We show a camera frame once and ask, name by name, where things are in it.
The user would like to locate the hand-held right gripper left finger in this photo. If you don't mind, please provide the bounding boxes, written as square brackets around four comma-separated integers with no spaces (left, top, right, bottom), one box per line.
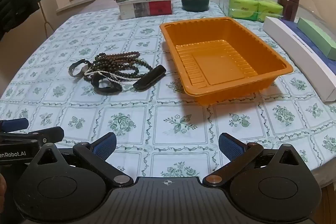
[36,132,134,188]

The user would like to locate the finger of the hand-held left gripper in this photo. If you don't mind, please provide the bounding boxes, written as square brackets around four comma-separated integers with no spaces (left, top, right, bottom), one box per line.
[0,126,65,147]
[0,118,29,133]

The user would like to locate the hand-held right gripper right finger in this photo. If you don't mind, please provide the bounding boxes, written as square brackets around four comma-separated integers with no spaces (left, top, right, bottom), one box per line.
[203,132,300,188]

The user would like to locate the black bangle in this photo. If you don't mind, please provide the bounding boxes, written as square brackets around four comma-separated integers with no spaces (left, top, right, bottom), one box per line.
[91,73,123,94]

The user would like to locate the grey bracelet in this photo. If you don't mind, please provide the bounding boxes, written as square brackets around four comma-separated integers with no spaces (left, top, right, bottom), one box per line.
[69,60,92,78]

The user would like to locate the white pearl strand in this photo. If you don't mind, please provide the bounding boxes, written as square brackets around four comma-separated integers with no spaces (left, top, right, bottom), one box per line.
[84,69,143,82]

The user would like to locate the brown bead bracelet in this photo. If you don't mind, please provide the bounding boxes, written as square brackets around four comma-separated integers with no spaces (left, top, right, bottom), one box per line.
[83,55,153,83]

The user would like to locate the black rectangular case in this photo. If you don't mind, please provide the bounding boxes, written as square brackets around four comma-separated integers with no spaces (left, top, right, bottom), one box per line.
[133,65,167,90]

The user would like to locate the orange plastic tray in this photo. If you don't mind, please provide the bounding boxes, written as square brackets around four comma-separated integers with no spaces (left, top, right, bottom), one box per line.
[159,17,294,105]

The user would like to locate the brown wooden bead necklace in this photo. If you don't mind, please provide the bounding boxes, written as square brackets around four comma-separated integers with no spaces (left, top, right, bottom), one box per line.
[96,51,143,63]

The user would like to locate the white flat box blue top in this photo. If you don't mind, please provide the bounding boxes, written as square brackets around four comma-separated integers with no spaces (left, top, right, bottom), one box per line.
[263,16,336,103]

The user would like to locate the long green box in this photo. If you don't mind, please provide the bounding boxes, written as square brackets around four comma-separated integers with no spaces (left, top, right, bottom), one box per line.
[297,17,336,61]

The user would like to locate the green tissue multipack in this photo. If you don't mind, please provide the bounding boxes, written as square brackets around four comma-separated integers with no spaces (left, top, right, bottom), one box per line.
[217,0,284,22]

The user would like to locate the brown canister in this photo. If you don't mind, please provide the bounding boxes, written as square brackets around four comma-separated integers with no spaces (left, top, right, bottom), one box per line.
[277,0,301,22]

